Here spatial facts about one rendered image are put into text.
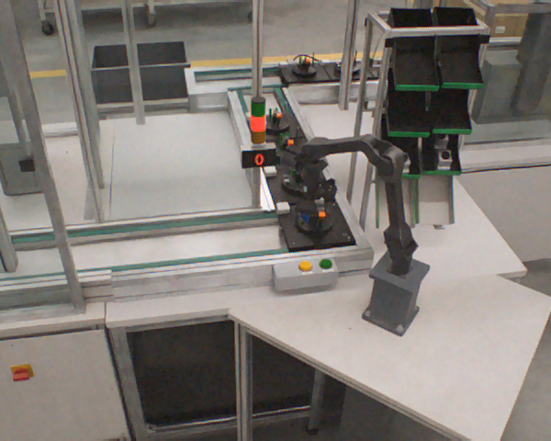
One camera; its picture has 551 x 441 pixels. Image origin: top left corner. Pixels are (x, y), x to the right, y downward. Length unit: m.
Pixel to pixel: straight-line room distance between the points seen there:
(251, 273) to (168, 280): 0.27
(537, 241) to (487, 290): 1.31
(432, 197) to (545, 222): 1.27
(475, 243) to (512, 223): 0.91
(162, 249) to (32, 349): 0.55
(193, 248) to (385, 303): 0.70
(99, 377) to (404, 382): 1.07
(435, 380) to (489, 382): 0.16
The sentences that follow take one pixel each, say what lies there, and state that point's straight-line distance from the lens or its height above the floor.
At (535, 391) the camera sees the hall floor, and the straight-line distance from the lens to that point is 3.08.
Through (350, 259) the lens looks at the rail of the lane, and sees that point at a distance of 2.02.
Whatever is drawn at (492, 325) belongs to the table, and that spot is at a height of 0.86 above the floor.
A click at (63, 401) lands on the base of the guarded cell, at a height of 0.45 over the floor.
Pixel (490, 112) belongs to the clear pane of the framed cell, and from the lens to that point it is 2.91.
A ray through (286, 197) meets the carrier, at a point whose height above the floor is 0.97.
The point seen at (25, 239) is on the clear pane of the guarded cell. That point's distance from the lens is 1.82.
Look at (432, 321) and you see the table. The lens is 1.99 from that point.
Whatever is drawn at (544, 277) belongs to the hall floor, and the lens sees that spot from 3.71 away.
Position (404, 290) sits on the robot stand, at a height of 1.05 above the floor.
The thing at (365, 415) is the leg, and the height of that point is 0.39.
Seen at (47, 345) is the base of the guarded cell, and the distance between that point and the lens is 2.08.
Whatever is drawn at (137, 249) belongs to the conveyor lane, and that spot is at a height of 0.92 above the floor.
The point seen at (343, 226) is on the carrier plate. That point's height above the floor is 0.97.
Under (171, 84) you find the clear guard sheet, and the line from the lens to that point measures 1.92.
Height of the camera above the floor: 2.25
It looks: 38 degrees down
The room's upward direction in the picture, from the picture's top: 2 degrees clockwise
